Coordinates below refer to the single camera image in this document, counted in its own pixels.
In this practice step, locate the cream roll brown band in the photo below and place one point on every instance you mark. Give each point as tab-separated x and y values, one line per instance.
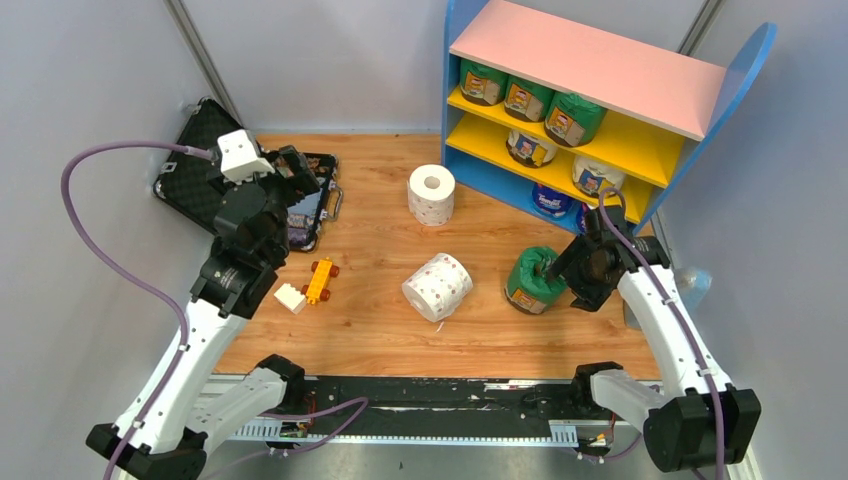
591	177

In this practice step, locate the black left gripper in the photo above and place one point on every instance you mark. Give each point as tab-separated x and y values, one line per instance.
296	187

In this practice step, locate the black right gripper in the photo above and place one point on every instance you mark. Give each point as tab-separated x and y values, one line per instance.
588	297

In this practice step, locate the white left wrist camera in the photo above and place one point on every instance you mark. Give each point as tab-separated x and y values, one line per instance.
241	158

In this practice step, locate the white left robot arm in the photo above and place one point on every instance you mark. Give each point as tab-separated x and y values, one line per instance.
164	433

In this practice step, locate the white toy brick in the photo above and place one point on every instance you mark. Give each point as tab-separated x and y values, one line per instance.
290	298

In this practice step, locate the blue shelf with coloured boards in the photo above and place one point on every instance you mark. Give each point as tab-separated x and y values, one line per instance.
663	108

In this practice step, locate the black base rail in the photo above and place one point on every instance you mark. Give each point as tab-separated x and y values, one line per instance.
444	410

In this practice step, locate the white paper towel roll front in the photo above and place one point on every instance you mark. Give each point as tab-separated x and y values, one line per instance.
438	287

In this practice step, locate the cream roll blue picture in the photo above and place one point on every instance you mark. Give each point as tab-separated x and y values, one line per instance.
528	150

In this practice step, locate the blue Tempo tissue pack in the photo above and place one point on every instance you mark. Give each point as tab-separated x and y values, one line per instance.
551	202

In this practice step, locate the green roll brown band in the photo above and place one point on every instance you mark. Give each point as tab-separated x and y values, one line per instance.
573	121

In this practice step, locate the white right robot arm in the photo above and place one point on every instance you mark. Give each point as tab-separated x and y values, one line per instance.
700	418

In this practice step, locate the clear plastic bag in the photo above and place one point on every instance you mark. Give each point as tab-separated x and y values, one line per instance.
692	285

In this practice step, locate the plain green roll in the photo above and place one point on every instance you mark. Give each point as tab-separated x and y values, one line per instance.
480	84

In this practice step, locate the black poker chip case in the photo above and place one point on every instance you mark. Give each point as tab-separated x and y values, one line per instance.
192	186

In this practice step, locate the plain white paper towel roll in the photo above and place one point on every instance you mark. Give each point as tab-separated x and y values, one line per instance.
430	192

